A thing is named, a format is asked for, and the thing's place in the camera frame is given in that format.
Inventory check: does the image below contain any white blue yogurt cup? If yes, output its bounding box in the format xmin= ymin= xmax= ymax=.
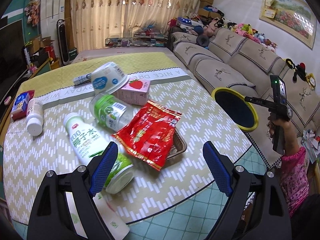
xmin=91 ymin=62 xmax=129 ymax=95

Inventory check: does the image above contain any blue red small box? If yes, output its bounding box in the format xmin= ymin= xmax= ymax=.
xmin=11 ymin=90 xmax=35 ymax=121

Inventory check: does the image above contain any beige embroidered curtain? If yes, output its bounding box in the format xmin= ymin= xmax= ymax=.
xmin=70 ymin=0 xmax=199 ymax=51

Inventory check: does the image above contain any framed landscape painting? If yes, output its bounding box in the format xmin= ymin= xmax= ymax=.
xmin=259 ymin=0 xmax=317 ymax=49

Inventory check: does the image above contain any white tower fan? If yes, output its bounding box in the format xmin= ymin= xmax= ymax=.
xmin=56 ymin=19 xmax=69 ymax=66

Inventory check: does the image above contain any pink patterned sleeve forearm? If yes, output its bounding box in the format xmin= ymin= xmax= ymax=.
xmin=278 ymin=127 xmax=311 ymax=218

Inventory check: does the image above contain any small white blue pack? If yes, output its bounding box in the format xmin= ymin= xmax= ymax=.
xmin=73 ymin=73 xmax=91 ymax=86

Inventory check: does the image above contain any yellow rimmed dark trash bin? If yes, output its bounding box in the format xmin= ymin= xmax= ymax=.
xmin=211 ymin=87 xmax=259 ymax=133

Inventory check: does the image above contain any black mouse plush toy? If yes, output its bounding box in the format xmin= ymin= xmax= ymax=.
xmin=285 ymin=59 xmax=307 ymax=83

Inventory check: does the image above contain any red snack bag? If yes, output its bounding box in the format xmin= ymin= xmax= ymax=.
xmin=112 ymin=100 xmax=182 ymax=171

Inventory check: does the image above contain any pile of crumpled paper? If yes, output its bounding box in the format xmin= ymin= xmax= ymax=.
xmin=302 ymin=129 xmax=319 ymax=163

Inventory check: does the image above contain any white cabinet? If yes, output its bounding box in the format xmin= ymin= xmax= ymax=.
xmin=40 ymin=0 xmax=65 ymax=40

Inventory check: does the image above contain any small white pill bottle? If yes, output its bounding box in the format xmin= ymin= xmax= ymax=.
xmin=26 ymin=98 xmax=43 ymax=137

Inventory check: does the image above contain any person right hand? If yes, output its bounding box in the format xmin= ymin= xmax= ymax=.
xmin=267 ymin=115 xmax=296 ymax=141

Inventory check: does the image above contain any pink strawberry milk carton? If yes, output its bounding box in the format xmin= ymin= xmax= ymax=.
xmin=113 ymin=78 xmax=150 ymax=106

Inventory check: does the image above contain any beige sectional sofa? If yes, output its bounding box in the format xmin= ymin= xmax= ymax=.
xmin=167 ymin=27 xmax=320 ymax=168

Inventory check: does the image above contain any black television screen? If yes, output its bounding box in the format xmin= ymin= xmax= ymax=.
xmin=0 ymin=20 xmax=27 ymax=101

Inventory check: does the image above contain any floral white mattress pad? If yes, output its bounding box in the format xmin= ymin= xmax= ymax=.
xmin=73 ymin=47 xmax=175 ymax=63

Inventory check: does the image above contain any dark neck pillow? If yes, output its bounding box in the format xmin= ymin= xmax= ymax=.
xmin=196 ymin=34 xmax=210 ymax=48

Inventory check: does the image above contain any pile of plush toys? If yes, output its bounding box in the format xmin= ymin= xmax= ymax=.
xmin=203 ymin=17 xmax=277 ymax=53

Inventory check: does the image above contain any white green drink bottle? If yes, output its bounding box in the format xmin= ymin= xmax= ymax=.
xmin=63 ymin=112 xmax=134 ymax=194

